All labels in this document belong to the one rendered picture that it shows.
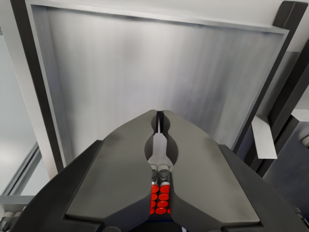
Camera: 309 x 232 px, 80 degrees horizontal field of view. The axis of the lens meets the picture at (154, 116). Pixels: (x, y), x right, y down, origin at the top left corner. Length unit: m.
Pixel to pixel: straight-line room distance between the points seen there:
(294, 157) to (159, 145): 0.27
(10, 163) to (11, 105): 0.58
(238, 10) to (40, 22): 0.21
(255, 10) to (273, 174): 0.33
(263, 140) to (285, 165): 0.15
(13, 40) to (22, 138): 1.44
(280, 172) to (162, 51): 0.36
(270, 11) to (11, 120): 1.56
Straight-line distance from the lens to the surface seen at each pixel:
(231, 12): 0.26
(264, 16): 0.28
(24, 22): 0.25
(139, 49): 0.24
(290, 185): 0.54
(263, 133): 0.33
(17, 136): 1.70
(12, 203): 0.52
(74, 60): 0.26
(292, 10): 0.27
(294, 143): 0.43
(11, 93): 1.49
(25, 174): 0.77
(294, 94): 0.33
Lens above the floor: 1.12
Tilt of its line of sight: 56 degrees down
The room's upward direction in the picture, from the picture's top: 173 degrees clockwise
